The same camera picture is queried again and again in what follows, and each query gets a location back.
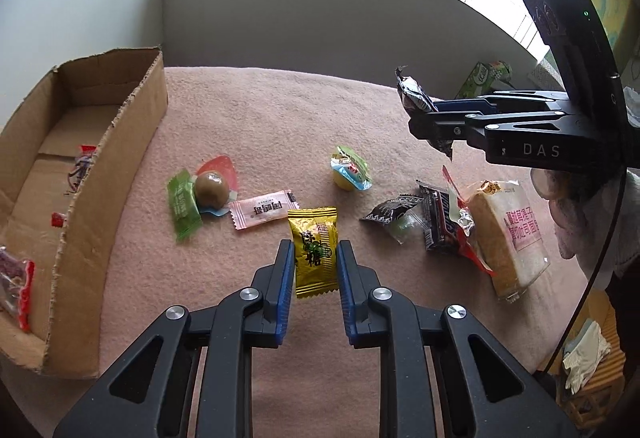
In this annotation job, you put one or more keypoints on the pink candy packet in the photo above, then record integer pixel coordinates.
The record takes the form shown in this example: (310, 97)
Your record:
(262, 210)

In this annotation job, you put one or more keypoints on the small black snack packet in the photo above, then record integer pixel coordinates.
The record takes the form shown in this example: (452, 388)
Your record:
(387, 210)

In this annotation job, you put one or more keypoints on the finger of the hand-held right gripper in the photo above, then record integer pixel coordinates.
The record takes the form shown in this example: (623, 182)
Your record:
(465, 106)
(450, 125)

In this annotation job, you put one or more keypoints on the yellow jelly cup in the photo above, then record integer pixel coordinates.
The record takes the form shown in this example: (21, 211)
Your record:
(350, 172)

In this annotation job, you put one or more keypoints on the brown ball snack red wrapper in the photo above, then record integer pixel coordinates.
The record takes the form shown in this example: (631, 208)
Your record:
(212, 188)

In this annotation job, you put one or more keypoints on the black and white snack packet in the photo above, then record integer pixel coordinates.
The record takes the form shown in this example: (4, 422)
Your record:
(415, 92)

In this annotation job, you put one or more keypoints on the person's right hand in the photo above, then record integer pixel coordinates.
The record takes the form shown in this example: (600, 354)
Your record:
(575, 208)

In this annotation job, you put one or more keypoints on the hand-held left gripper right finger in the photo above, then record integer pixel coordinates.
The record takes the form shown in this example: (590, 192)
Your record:
(347, 298)

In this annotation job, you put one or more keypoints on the green candy packet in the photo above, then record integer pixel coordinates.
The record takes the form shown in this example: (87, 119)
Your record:
(182, 205)

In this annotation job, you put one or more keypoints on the white gloves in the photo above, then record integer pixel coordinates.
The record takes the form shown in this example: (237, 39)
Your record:
(585, 353)

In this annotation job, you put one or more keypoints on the green tissue box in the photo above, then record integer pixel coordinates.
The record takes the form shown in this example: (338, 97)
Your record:
(477, 77)

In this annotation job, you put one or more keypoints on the brown cardboard box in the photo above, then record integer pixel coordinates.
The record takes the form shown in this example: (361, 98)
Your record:
(125, 157)

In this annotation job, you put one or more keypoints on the dark chocolate bar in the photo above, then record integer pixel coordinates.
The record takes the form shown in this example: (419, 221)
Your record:
(437, 223)

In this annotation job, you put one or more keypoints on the packaged bread slice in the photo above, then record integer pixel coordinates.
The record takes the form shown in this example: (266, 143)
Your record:
(505, 238)

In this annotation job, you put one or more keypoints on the wall map poster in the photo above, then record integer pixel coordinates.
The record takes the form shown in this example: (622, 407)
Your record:
(612, 2)

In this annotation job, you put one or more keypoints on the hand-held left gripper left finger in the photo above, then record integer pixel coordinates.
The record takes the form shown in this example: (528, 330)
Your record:
(285, 288)

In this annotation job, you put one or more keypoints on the red snack packet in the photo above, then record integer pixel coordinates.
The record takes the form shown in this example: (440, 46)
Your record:
(20, 283)

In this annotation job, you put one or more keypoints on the gold candy packet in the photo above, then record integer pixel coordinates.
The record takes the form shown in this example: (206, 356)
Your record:
(315, 253)

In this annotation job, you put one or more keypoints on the clear packet with red print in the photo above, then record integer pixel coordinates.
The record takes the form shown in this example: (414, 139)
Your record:
(80, 167)

